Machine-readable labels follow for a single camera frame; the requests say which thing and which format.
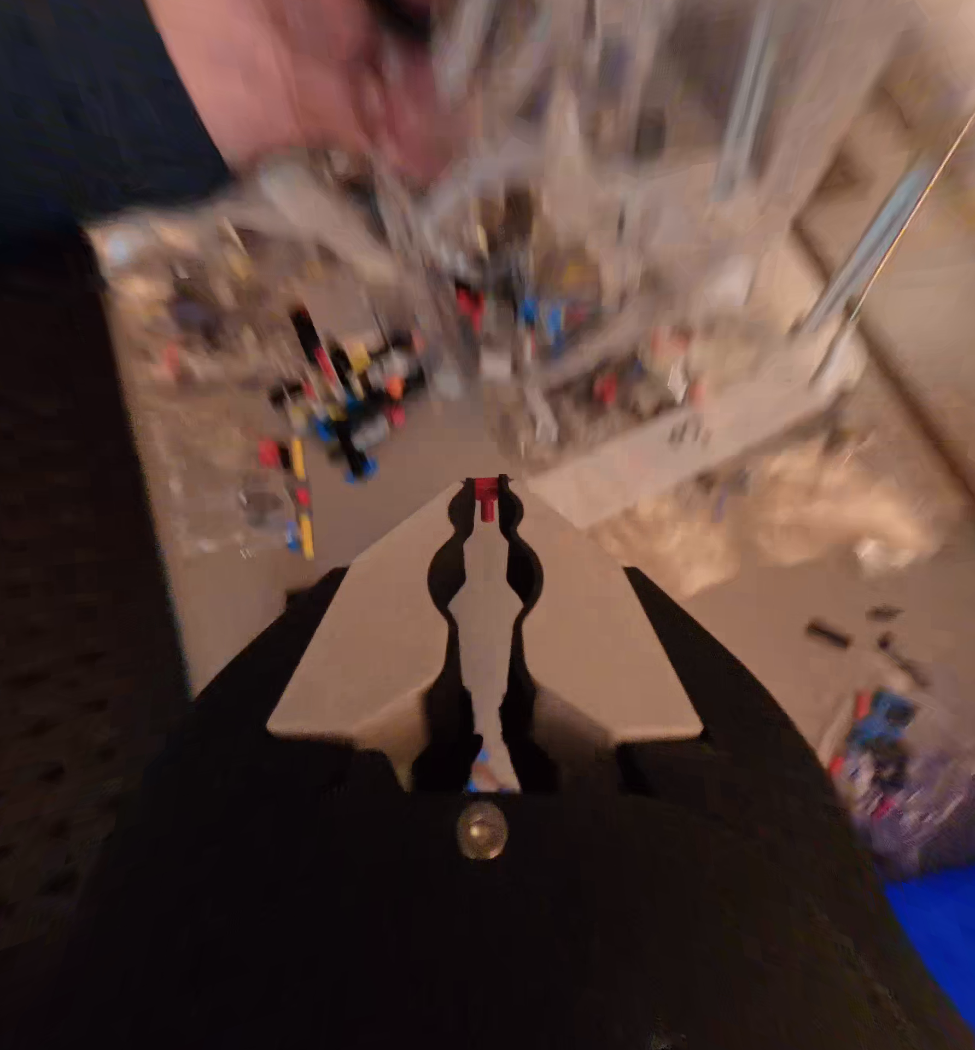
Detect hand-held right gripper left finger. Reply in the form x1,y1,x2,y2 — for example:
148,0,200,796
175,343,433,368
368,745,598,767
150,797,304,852
266,480,482,792

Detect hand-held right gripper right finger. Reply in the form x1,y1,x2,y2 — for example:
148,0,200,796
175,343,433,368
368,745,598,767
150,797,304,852
500,476,705,792

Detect black orange lego assembly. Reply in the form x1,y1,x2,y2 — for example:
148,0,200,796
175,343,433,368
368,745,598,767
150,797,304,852
268,302,428,482

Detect clear bag white strip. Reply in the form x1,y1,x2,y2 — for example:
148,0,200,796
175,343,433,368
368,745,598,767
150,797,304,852
233,0,785,462

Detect person's left forearm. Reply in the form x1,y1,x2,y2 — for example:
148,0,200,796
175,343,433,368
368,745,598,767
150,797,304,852
0,0,236,241

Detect yellow lego axle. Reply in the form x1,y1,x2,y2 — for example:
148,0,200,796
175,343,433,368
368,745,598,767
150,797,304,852
289,437,318,562

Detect large clear lego parts bag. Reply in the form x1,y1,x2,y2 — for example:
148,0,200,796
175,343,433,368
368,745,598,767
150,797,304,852
527,384,949,602

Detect person's left hand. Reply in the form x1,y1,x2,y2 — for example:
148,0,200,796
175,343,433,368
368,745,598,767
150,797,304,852
145,0,457,175

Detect crumpled clear plastic bag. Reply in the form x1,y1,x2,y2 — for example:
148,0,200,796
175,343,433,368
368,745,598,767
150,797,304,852
818,687,975,876

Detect small bag red blue parts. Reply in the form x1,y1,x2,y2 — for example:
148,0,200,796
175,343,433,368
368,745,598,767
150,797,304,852
87,203,310,388

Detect white shelf bracket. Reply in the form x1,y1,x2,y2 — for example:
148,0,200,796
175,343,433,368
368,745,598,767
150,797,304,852
797,105,975,388
711,0,785,208

